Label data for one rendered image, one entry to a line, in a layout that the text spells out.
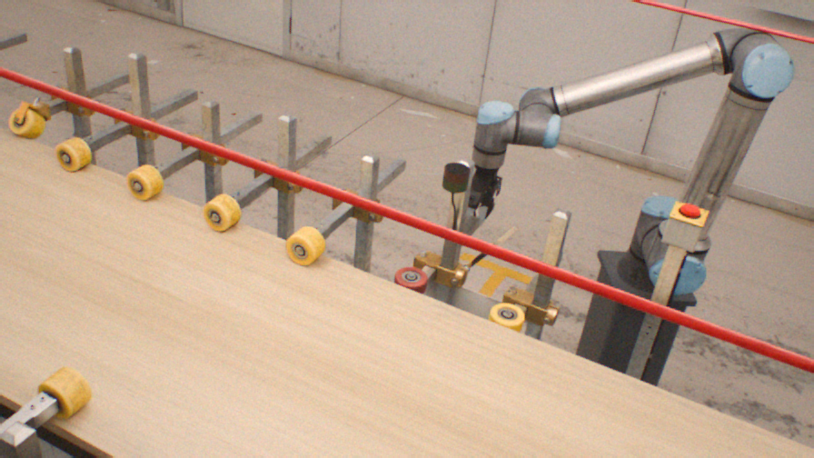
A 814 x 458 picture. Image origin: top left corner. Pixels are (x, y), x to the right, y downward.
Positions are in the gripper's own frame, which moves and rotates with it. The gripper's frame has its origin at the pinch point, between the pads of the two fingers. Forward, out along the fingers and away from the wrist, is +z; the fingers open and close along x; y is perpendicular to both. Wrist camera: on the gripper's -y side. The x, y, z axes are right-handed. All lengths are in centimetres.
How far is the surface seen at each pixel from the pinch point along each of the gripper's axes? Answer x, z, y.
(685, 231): -56, -38, -29
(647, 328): -55, -9, -29
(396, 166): 24.1, -13.5, -4.9
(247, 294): 28, -9, -69
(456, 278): -7.5, -3.6, -29.5
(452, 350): -20, -9, -59
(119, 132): 98, -13, -35
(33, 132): 121, -10, -45
